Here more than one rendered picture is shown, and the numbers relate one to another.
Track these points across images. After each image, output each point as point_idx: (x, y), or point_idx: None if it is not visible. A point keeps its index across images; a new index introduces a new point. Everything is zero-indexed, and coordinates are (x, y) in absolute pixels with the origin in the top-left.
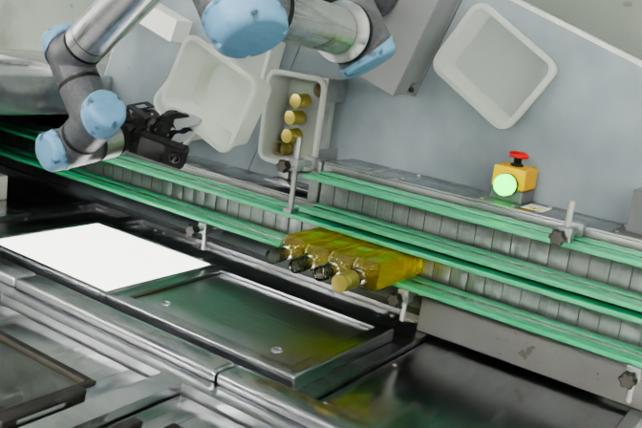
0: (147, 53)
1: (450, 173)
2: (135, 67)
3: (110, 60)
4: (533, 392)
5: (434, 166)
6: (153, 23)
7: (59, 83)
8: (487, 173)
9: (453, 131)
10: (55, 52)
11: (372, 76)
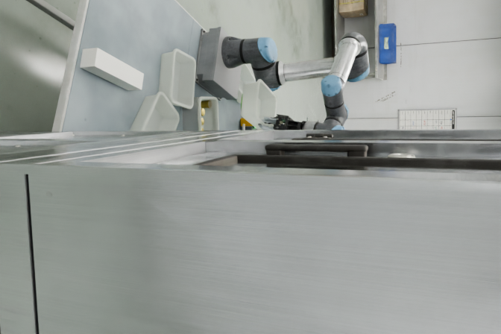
0: (101, 104)
1: (229, 129)
2: (91, 117)
3: (65, 116)
4: None
5: (226, 128)
6: (128, 77)
7: (343, 102)
8: (236, 124)
9: (228, 112)
10: (342, 88)
11: (232, 92)
